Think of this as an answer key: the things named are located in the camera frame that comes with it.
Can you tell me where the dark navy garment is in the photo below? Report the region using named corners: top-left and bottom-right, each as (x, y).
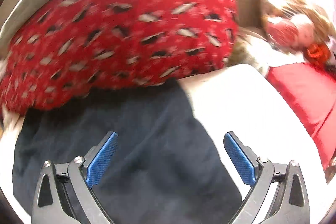
top-left (12, 80), bottom-right (242, 223)

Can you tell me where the white quilted bed cover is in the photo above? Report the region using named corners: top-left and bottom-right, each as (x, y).
top-left (179, 64), bottom-right (329, 223)

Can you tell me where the red pillow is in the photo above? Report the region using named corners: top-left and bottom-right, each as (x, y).
top-left (266, 63), bottom-right (335, 169)

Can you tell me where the red foil balloon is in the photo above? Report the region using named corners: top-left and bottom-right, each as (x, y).
top-left (303, 43), bottom-right (331, 68)

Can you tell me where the red penguin-pattern blanket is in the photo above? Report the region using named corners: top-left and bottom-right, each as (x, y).
top-left (1, 0), bottom-right (238, 114)

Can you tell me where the doll with blond hair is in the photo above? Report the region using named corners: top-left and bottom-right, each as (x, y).
top-left (260, 0), bottom-right (335, 71)

